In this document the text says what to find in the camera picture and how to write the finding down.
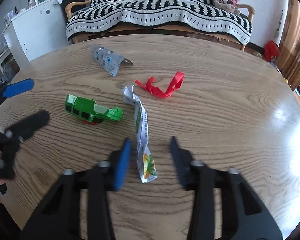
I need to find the brown curtain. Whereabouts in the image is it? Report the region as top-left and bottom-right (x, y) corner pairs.
(275, 0), (300, 90)

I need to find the white fruit sachet wrapper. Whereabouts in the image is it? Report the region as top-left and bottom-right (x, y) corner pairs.
(122, 85), (157, 183)

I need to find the blue white blister wrapper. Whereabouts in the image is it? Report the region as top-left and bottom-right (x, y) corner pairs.
(91, 45), (134, 77)

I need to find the wooden sofa bench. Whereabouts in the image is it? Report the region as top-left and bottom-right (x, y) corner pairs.
(65, 0), (255, 50)

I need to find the black white striped blanket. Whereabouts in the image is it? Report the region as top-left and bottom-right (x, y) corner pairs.
(65, 0), (253, 45)

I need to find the red ribbon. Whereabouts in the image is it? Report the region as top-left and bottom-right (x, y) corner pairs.
(134, 71), (186, 99)

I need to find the green toy car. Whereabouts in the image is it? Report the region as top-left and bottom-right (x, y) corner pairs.
(65, 94), (124, 125)

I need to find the red bag on floor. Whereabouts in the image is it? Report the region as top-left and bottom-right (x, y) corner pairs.
(264, 41), (280, 62)

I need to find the white cabinet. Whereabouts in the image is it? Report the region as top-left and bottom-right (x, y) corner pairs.
(3, 0), (72, 68)

